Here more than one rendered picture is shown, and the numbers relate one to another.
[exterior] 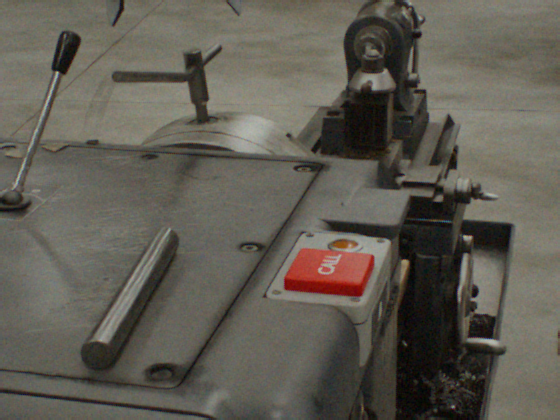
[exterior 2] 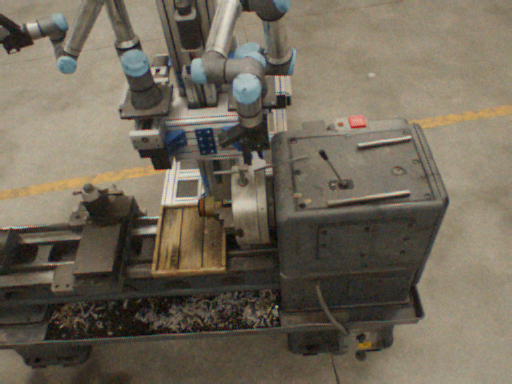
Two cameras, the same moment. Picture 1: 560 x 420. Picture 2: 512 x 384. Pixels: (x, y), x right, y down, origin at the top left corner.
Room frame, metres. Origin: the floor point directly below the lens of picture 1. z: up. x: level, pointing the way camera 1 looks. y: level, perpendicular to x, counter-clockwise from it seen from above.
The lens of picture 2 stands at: (1.47, 1.20, 2.48)
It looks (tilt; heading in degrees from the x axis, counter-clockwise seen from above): 50 degrees down; 259
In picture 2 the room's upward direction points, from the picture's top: 7 degrees counter-clockwise
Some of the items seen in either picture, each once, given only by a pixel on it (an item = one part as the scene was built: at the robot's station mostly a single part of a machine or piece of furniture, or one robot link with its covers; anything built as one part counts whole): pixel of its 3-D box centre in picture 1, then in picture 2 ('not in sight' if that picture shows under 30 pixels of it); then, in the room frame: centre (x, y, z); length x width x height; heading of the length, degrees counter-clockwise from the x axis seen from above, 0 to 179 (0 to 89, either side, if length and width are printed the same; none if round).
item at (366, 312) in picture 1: (331, 295); (350, 128); (0.83, -0.04, 1.23); 0.13 x 0.08 x 0.05; 166
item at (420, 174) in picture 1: (335, 181); (102, 231); (1.91, -0.10, 0.95); 0.43 x 0.17 x 0.05; 76
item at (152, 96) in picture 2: not in sight; (144, 91); (1.60, -0.64, 1.21); 0.15 x 0.15 x 0.10
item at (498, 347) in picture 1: (483, 346); not in sight; (1.77, -0.35, 0.69); 0.08 x 0.03 x 0.03; 76
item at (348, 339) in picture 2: not in sight; (348, 330); (0.98, 0.42, 0.41); 0.34 x 0.17 x 0.82; 166
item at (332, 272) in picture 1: (329, 276); (357, 122); (0.81, -0.04, 1.26); 0.06 x 0.06 x 0.02; 76
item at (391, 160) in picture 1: (367, 163); (108, 212); (1.87, -0.16, 0.99); 0.20 x 0.10 x 0.05; 166
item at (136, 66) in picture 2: not in sight; (136, 68); (1.60, -0.64, 1.33); 0.13 x 0.12 x 0.14; 96
